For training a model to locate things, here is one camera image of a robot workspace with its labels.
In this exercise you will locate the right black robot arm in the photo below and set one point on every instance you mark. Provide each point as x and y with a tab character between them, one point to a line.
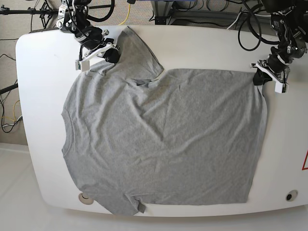
73	17

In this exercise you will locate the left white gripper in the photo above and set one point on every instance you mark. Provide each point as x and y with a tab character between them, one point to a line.
265	74

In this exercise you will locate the table grommet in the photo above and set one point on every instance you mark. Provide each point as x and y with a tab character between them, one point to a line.
84	199
292	195

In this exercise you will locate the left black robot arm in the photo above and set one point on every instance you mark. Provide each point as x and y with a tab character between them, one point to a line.
287	19

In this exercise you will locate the left table grommet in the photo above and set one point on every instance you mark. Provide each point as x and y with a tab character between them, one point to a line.
84	199

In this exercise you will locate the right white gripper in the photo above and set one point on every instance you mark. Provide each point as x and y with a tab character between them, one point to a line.
93	43

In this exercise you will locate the right table grommet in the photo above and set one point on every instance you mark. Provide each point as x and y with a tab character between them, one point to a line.
292	195

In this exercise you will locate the black tripod stand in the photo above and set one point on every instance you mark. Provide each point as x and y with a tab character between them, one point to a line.
45	13

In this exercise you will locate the grey T-shirt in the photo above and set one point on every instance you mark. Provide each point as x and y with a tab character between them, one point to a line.
137	134

